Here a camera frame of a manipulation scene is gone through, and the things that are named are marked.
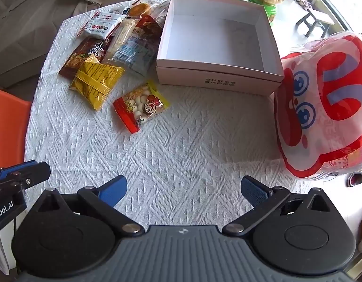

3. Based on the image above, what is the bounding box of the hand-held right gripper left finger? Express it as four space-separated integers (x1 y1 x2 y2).
37 175 142 237

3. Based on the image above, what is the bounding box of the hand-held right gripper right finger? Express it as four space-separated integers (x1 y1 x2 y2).
222 175 331 236

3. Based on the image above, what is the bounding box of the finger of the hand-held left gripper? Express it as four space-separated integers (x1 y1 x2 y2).
0 161 51 189

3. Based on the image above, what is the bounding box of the red packet with white balls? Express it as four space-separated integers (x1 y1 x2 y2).
113 80 171 135

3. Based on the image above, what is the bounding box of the yellow snack packet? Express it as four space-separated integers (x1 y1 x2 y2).
69 57 126 111

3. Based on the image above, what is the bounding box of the dark red snack packet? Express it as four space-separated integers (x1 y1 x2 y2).
59 36 107 80

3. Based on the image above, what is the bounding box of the clear packet with blue print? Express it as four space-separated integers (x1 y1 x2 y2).
111 34 159 76

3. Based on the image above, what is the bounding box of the pale pink cardboard box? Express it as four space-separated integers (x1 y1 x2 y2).
155 0 285 96

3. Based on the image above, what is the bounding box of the white grey snack bag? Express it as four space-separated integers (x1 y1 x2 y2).
79 10 123 39

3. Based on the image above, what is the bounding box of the orange plastic bin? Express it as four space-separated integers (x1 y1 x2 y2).
0 87 32 168

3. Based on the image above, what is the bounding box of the white textured tablecloth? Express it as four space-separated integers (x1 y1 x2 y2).
24 0 315 237

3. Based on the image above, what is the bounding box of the red and white cartoon bag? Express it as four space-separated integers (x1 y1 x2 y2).
273 30 362 182

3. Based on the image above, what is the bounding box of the beige sofa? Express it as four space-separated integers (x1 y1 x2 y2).
0 0 189 89

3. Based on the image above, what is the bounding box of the clear packet with pale cake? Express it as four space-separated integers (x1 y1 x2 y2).
104 17 141 63

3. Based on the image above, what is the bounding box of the red packet with nut print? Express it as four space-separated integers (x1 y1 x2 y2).
133 15 165 52

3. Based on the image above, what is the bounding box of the small dark wooden stool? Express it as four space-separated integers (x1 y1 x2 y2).
295 8 336 38

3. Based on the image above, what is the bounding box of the orange pastry packet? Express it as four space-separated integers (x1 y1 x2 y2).
122 0 154 19

